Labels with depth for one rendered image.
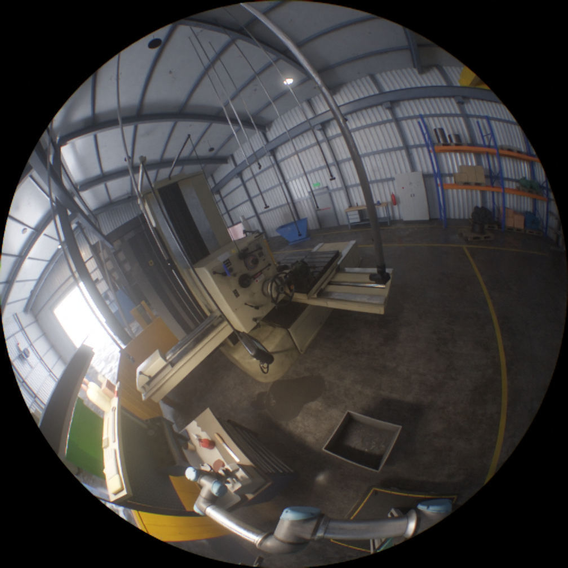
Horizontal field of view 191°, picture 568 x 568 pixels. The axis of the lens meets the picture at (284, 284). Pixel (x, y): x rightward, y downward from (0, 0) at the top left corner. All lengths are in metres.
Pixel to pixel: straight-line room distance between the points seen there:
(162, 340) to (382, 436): 4.10
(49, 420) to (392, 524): 1.08
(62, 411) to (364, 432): 2.04
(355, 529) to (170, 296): 2.32
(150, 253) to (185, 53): 6.32
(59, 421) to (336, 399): 2.38
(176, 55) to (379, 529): 7.81
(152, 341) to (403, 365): 4.52
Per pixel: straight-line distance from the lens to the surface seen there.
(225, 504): 1.43
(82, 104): 8.09
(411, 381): 2.41
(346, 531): 0.70
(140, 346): 4.19
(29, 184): 10.12
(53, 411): 0.91
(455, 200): 8.83
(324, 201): 9.33
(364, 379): 2.39
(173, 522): 2.08
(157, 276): 2.14
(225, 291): 1.66
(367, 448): 1.85
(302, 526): 0.69
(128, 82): 7.58
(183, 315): 2.24
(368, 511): 1.92
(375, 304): 2.22
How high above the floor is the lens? 2.15
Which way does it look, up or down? 26 degrees down
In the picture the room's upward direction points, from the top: 23 degrees counter-clockwise
